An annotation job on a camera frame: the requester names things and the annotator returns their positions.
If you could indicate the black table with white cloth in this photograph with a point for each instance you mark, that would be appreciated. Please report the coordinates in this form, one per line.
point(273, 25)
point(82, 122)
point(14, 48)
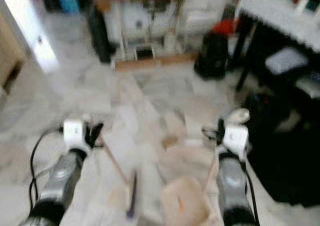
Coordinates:
point(275, 14)

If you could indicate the small brown cardboard scrap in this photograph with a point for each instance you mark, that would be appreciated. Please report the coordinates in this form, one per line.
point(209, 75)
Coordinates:
point(170, 142)

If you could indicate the white door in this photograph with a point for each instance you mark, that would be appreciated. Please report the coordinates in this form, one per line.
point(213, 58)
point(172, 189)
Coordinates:
point(32, 26)

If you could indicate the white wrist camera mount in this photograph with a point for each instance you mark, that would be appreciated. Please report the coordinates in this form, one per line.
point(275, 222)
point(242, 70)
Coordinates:
point(75, 132)
point(236, 137)

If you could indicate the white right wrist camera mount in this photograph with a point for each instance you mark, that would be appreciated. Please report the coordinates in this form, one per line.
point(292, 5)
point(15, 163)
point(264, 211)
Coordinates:
point(236, 137)

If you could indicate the tall black cylinder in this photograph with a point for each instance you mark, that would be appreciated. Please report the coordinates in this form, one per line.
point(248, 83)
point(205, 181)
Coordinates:
point(100, 35)

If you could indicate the black stool with grey cushion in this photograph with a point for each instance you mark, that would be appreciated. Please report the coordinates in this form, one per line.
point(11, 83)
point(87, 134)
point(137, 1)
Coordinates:
point(286, 61)

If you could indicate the light wooden cabinet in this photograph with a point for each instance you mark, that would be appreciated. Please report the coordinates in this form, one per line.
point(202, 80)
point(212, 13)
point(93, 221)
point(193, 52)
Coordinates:
point(10, 56)

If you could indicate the black floor mat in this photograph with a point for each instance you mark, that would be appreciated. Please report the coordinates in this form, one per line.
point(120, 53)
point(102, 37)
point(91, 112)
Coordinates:
point(285, 156)

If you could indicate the white bottle with blue cap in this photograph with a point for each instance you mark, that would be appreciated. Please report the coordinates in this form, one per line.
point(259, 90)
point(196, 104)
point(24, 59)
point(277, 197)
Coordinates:
point(305, 0)

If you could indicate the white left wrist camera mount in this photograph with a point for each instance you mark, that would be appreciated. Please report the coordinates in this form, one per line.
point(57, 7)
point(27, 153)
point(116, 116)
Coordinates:
point(75, 132)

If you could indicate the wooden and white shelf rack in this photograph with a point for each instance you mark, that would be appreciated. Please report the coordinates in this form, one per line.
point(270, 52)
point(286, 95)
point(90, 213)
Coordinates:
point(145, 25)

